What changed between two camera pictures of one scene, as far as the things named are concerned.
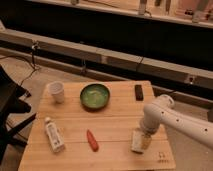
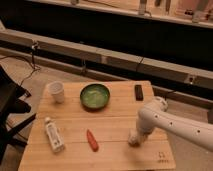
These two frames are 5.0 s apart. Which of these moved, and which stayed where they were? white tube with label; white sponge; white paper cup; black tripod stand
Moved: white sponge
Stayed: white paper cup; black tripod stand; white tube with label
